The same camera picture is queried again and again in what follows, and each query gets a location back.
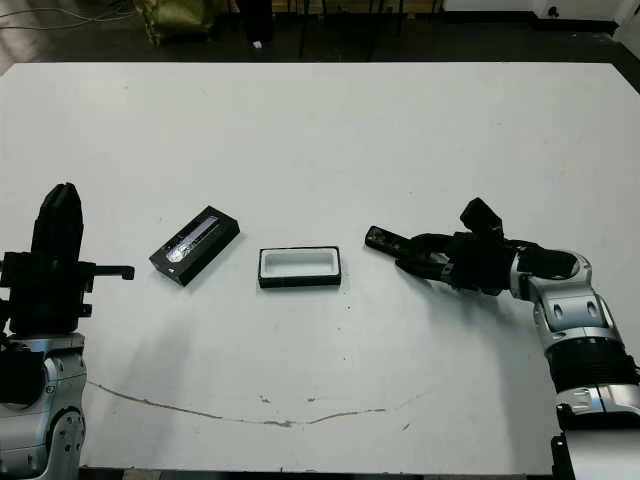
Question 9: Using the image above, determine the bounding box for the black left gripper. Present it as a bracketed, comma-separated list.
[0, 182, 136, 336]

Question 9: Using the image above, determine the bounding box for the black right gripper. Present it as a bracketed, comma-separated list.
[395, 229, 519, 297]

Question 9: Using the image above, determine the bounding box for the slim black camera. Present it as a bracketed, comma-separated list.
[363, 225, 419, 262]

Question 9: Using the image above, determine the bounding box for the black box lid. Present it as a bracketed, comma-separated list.
[148, 204, 242, 288]

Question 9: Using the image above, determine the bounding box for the black box with white insert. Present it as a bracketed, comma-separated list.
[258, 244, 344, 290]

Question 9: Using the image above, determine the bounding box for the olive green bag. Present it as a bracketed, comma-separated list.
[139, 0, 219, 46]

